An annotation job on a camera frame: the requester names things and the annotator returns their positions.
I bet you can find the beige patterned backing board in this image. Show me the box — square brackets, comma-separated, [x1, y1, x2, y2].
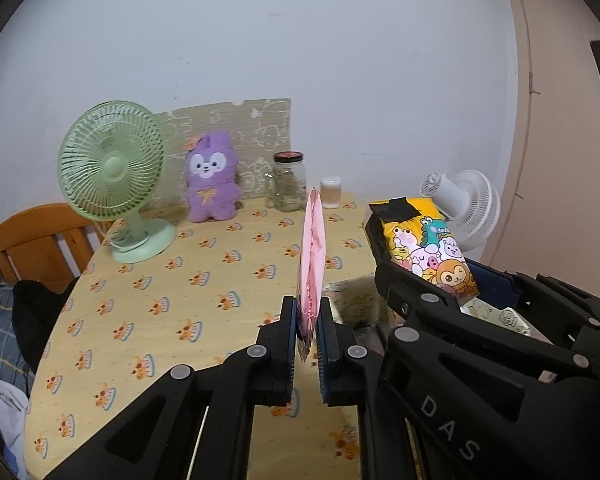
[152, 98, 292, 208]

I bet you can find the green table fan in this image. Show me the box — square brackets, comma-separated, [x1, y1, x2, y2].
[57, 101, 177, 264]

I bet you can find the yellow cake print tablecloth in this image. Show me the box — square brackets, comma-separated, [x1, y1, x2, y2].
[25, 191, 421, 480]

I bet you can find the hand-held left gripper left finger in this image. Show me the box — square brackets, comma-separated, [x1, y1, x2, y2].
[45, 296, 298, 480]

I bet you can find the pink packet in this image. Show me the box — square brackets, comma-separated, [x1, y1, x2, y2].
[296, 187, 327, 361]

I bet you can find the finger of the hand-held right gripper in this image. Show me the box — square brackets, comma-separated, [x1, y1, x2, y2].
[480, 261, 600, 361]
[374, 260, 600, 401]

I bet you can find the white fan cable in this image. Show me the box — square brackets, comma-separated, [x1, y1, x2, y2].
[97, 220, 147, 254]

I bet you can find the glass jar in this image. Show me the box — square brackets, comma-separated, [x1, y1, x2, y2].
[266, 151, 305, 212]

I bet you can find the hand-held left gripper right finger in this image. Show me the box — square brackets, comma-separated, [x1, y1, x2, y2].
[316, 296, 412, 480]

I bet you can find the pale patterned storage box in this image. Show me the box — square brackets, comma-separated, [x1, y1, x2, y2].
[324, 277, 533, 341]

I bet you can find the white garment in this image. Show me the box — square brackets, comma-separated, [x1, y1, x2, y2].
[0, 377, 31, 461]

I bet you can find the black garment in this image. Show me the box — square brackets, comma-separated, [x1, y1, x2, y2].
[12, 276, 83, 371]

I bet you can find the yellow cartoon snack packet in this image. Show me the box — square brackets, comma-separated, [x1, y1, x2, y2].
[364, 195, 481, 306]

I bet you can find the pink door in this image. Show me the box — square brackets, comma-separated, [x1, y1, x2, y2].
[480, 0, 600, 281]

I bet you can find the white fan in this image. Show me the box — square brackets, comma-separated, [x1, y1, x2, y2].
[419, 170, 501, 253]

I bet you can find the purple plush toy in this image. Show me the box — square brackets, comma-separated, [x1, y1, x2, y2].
[184, 130, 241, 223]

